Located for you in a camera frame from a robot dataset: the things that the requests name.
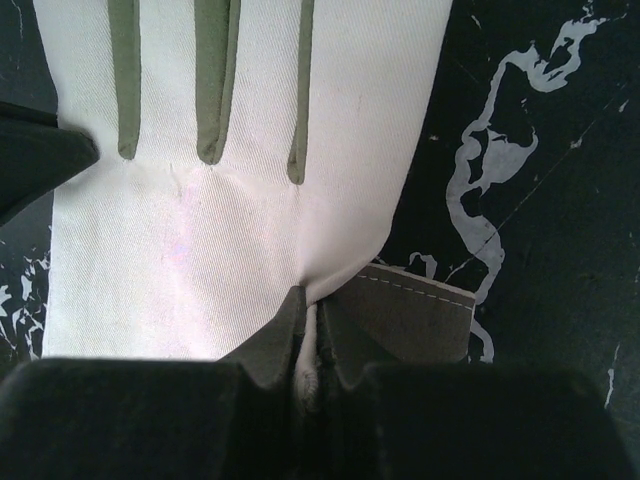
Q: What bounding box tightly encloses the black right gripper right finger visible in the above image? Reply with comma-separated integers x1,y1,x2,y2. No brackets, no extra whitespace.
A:
318,299,635,479

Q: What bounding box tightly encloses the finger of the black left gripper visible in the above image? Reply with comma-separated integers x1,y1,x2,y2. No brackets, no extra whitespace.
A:
1,102,99,225

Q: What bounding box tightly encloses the white glove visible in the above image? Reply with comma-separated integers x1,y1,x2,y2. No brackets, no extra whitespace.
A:
39,0,454,416

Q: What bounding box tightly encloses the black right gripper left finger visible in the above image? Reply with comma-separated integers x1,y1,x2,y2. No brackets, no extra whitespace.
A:
1,287,306,479

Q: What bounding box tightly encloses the grey striped work glove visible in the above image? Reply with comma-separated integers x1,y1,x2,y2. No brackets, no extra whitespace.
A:
334,263,475,365

